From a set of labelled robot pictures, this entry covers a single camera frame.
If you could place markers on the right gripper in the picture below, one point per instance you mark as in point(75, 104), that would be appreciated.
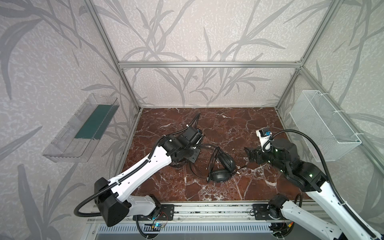
point(256, 155)

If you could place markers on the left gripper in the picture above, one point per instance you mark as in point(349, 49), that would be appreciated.
point(193, 154)

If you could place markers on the black headphones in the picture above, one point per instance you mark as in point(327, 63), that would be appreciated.
point(178, 162)
point(222, 167)

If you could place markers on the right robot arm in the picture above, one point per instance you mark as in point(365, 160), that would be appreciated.
point(317, 184)

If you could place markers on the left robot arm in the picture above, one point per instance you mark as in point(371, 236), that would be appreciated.
point(113, 199)

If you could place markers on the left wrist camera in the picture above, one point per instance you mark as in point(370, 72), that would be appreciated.
point(190, 137)

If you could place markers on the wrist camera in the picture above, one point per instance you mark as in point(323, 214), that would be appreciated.
point(190, 137)
point(264, 136)

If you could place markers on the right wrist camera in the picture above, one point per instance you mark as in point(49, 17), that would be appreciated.
point(264, 136)

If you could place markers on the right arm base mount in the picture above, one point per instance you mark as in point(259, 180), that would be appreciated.
point(267, 213)

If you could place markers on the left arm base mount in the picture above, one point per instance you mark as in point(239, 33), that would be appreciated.
point(162, 213)

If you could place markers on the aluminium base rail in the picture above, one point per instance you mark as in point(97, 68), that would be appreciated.
point(221, 212)

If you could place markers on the white wire mesh basket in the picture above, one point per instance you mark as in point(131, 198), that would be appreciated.
point(316, 117)

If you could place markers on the clear plastic wall bin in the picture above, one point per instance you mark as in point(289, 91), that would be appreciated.
point(78, 139)

